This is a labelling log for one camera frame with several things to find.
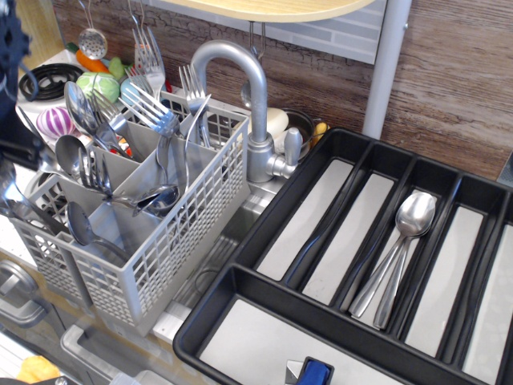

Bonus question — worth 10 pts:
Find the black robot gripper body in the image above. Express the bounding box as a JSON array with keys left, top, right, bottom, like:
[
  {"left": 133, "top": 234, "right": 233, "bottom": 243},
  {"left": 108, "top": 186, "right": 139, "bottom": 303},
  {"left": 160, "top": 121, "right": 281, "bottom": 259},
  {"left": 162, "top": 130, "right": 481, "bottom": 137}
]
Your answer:
[{"left": 1, "top": 120, "right": 42, "bottom": 171}]

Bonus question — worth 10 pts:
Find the big steel spoon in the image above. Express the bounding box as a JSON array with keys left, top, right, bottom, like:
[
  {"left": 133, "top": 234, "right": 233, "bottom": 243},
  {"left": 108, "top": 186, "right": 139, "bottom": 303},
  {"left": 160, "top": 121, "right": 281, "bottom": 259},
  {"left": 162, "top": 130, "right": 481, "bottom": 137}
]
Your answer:
[{"left": 1, "top": 158, "right": 69, "bottom": 235}]

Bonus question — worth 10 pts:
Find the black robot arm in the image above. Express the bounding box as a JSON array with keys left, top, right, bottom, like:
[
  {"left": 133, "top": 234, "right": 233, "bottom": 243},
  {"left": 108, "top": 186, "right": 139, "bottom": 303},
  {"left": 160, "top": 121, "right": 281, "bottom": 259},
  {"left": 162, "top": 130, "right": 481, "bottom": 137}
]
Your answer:
[{"left": 1, "top": 1, "right": 43, "bottom": 171}]

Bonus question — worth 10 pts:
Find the fork at basket left edge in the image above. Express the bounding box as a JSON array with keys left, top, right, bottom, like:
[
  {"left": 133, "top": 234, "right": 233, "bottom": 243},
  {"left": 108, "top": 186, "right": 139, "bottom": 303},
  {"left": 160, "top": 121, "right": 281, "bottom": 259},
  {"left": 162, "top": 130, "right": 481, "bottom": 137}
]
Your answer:
[{"left": 16, "top": 106, "right": 73, "bottom": 180}]

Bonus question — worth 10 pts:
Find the spoon in basket middle left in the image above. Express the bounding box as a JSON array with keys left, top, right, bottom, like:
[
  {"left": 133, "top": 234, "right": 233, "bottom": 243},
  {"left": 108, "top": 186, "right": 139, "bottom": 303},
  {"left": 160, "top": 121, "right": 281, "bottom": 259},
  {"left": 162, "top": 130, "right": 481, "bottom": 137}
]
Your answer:
[{"left": 55, "top": 135, "right": 88, "bottom": 183}]

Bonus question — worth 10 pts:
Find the spoon at basket back left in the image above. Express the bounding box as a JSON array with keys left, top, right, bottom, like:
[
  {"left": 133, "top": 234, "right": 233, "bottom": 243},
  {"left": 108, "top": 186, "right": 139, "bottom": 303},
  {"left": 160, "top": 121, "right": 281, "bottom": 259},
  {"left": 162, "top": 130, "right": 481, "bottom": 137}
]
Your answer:
[{"left": 64, "top": 81, "right": 122, "bottom": 153}]

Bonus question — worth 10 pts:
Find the dark fork in basket middle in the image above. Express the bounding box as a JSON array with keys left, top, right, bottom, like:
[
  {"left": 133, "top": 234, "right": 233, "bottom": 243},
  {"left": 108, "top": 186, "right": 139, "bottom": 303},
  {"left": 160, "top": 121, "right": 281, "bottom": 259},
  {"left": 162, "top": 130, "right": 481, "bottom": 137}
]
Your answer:
[{"left": 78, "top": 148, "right": 113, "bottom": 199}]

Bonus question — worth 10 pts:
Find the spoon in basket front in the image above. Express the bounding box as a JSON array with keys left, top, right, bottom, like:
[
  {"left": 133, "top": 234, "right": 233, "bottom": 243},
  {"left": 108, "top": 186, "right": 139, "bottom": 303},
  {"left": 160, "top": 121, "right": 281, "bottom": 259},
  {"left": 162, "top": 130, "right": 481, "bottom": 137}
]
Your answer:
[{"left": 67, "top": 201, "right": 131, "bottom": 266}]

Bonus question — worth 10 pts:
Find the grey plastic cutlery basket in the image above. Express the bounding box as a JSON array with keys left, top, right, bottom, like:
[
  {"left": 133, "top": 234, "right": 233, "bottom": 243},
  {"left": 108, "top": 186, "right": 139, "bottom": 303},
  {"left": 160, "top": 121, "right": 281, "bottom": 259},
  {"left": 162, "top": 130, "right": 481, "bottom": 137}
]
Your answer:
[{"left": 13, "top": 100, "right": 249, "bottom": 335}]

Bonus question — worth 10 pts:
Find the spoon lying in basket centre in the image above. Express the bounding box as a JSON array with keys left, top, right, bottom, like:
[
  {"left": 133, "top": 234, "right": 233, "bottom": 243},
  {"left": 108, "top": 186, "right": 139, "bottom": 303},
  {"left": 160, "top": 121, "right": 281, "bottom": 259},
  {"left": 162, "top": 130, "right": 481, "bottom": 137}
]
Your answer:
[{"left": 103, "top": 184, "right": 180, "bottom": 217}]

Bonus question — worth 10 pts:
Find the fork at basket back right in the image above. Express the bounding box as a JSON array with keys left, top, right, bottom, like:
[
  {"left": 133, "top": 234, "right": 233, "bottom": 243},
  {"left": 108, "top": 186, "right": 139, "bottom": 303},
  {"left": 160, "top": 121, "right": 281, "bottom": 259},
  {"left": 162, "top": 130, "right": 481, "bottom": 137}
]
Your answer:
[{"left": 179, "top": 65, "right": 211, "bottom": 148}]

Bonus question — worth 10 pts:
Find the black cutlery tray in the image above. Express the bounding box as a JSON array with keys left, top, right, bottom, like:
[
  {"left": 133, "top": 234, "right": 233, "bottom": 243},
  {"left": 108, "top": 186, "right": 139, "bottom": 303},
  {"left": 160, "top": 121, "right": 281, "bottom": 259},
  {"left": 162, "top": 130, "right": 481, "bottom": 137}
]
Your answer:
[{"left": 173, "top": 128, "right": 512, "bottom": 384}]

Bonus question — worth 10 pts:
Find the blue object at tray bottom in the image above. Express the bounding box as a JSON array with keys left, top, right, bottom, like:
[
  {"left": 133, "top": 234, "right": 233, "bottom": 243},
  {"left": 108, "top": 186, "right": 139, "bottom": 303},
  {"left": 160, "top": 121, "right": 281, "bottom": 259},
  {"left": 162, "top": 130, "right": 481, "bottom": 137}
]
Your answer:
[{"left": 285, "top": 357, "right": 334, "bottom": 385}]

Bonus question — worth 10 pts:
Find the lower spoon in tray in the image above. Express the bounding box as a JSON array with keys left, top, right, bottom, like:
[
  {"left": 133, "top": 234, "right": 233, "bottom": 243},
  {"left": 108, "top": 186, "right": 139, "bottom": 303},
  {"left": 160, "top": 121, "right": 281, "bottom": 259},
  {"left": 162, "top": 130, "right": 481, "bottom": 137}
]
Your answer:
[{"left": 373, "top": 235, "right": 419, "bottom": 330}]

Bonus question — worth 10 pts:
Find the spoon in tray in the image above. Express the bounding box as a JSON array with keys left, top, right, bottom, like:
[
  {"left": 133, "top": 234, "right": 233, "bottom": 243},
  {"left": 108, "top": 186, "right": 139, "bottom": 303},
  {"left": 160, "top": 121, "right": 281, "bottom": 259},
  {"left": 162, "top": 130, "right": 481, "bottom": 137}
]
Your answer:
[
  {"left": 373, "top": 235, "right": 419, "bottom": 330},
  {"left": 349, "top": 192, "right": 436, "bottom": 318}
]

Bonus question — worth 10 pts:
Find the upper spoon in tray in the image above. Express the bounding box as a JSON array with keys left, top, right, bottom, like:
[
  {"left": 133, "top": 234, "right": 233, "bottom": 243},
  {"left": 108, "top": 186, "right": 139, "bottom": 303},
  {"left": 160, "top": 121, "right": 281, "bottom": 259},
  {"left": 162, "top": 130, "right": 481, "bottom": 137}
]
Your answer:
[{"left": 349, "top": 192, "right": 436, "bottom": 318}]

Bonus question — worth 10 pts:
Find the purple striped toy onion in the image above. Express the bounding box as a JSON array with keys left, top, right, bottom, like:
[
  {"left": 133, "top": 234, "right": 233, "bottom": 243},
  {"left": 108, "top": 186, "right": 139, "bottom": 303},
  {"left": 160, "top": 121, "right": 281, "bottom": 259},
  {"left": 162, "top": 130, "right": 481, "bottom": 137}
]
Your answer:
[{"left": 36, "top": 107, "right": 75, "bottom": 140}]

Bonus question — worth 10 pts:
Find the black coil stove burner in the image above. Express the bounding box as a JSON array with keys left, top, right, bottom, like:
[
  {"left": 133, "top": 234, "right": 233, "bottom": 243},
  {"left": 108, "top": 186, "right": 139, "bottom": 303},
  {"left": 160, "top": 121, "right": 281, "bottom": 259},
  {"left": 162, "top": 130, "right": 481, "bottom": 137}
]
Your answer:
[{"left": 18, "top": 63, "right": 83, "bottom": 101}]

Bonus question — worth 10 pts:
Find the green toy cabbage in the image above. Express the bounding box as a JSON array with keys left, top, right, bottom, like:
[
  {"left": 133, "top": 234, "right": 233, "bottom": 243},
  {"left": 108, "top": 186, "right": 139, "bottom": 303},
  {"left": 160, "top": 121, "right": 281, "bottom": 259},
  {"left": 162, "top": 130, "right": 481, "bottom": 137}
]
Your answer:
[{"left": 76, "top": 72, "right": 120, "bottom": 103}]

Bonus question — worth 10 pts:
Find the orange toy carrot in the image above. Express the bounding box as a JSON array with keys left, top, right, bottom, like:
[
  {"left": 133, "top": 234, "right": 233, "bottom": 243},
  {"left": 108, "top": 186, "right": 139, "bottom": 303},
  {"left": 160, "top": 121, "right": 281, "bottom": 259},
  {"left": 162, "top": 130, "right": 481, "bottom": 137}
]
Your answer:
[{"left": 75, "top": 49, "right": 109, "bottom": 73}]

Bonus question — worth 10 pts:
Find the hanging perforated skimmer ladle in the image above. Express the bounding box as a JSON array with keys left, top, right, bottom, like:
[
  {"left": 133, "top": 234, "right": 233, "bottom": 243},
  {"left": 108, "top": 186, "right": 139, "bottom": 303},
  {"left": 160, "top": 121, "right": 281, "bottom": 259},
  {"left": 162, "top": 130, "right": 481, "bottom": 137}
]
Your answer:
[{"left": 79, "top": 0, "right": 108, "bottom": 60}]

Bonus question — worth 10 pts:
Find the large fork in centre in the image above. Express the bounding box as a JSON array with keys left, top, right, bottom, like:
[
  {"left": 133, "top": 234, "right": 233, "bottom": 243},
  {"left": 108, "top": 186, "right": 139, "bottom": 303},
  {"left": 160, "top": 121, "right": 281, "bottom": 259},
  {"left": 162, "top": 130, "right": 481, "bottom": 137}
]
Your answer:
[{"left": 120, "top": 83, "right": 180, "bottom": 184}]

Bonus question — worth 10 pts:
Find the tall fork at back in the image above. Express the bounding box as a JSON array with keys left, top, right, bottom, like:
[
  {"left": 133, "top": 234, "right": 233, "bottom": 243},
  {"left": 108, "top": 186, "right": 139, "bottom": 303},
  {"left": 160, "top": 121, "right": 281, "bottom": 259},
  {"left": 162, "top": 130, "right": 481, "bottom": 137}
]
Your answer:
[{"left": 132, "top": 26, "right": 166, "bottom": 100}]

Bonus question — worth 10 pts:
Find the yellow toy at bottom left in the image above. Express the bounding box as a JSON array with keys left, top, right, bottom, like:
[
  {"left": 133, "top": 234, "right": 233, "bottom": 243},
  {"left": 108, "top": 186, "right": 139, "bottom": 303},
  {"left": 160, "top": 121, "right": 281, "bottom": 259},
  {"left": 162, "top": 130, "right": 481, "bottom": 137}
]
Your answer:
[{"left": 16, "top": 355, "right": 61, "bottom": 384}]

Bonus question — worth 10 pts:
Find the silver kitchen faucet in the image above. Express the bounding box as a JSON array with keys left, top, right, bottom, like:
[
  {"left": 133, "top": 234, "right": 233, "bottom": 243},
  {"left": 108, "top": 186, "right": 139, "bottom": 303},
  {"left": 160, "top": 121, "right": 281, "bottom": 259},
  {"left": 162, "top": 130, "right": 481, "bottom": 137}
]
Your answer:
[{"left": 191, "top": 40, "right": 302, "bottom": 183}]

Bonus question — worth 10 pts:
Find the white toy in pot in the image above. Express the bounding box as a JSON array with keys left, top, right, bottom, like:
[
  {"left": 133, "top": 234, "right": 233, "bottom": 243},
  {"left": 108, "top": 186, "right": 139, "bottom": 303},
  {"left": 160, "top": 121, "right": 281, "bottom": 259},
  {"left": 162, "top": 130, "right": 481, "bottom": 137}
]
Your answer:
[{"left": 266, "top": 107, "right": 289, "bottom": 138}]

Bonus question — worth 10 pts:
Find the small metal pot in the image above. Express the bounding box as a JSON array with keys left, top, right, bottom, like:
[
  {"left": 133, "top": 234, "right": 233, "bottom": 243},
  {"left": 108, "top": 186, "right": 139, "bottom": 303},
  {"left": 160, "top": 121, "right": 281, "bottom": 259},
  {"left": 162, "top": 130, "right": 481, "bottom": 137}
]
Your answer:
[{"left": 284, "top": 108, "right": 329, "bottom": 150}]

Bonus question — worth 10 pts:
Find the wooden shelf board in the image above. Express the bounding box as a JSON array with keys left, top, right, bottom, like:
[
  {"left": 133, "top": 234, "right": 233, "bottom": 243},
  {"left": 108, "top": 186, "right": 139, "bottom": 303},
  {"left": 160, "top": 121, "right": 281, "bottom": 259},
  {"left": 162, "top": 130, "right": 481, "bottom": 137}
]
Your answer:
[{"left": 164, "top": 0, "right": 373, "bottom": 22}]

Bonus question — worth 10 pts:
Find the grey metal shelf pole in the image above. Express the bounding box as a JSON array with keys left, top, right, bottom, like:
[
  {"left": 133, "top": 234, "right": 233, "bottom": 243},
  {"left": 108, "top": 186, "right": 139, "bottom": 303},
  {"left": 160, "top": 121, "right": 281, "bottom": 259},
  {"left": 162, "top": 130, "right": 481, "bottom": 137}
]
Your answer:
[{"left": 362, "top": 0, "right": 412, "bottom": 140}]

